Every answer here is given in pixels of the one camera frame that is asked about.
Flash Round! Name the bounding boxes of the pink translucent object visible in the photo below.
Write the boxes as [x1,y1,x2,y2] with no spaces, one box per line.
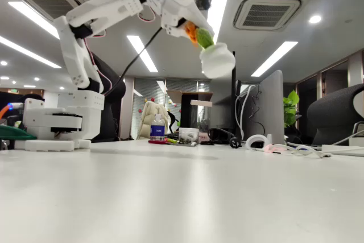
[263,143,288,154]

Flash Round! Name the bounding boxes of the white tape ring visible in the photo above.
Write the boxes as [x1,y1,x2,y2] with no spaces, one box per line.
[245,134,273,149]

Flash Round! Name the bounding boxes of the orange hose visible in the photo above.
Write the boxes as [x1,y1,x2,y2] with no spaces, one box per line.
[0,102,14,119]

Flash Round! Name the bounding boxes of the black mesh office chair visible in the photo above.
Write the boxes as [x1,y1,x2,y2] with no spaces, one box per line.
[306,83,364,146]
[90,51,127,143]

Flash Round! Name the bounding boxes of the crochet sunflower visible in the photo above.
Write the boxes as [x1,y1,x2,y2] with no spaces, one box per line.
[184,22,237,79]

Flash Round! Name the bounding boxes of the white flat power strip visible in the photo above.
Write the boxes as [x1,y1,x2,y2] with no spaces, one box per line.
[321,144,364,157]

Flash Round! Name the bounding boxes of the thin black-edged monitor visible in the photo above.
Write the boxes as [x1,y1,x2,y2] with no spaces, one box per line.
[209,51,242,141]

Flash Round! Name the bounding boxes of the black camera cable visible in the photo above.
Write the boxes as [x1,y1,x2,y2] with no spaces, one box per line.
[103,27,163,96]

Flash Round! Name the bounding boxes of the white cable on table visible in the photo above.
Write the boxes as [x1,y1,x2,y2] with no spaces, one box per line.
[280,143,333,159]

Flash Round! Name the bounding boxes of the grey monitor back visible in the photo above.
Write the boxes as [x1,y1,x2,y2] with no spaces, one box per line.
[241,69,286,146]

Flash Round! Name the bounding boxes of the clear bottle with blue label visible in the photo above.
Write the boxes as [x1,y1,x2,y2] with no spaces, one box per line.
[150,113,166,142]

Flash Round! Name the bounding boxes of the brown cardboard box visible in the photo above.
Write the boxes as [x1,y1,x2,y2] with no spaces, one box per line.
[167,89,214,104]

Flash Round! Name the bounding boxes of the black power plug cable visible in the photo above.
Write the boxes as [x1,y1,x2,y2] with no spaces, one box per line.
[207,127,243,149]

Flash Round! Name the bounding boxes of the ceiling air conditioner vent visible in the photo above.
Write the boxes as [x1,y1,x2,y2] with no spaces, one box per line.
[20,0,85,22]
[233,0,302,31]

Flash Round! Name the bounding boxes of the white cables behind monitor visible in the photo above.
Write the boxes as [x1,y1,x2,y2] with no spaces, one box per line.
[235,85,257,141]

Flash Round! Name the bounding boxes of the green leafy plant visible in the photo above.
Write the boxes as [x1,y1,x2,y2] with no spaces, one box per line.
[283,89,301,127]

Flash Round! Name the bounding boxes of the clear plastic container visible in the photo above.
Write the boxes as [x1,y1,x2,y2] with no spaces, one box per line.
[178,127,200,145]

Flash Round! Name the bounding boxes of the small pink box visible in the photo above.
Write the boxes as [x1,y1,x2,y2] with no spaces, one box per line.
[198,132,214,145]

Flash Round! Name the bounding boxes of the cream padded jacket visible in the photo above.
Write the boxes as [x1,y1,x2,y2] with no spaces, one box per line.
[138,101,171,141]

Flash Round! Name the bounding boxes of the green flat object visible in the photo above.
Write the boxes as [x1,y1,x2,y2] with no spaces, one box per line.
[0,125,38,141]

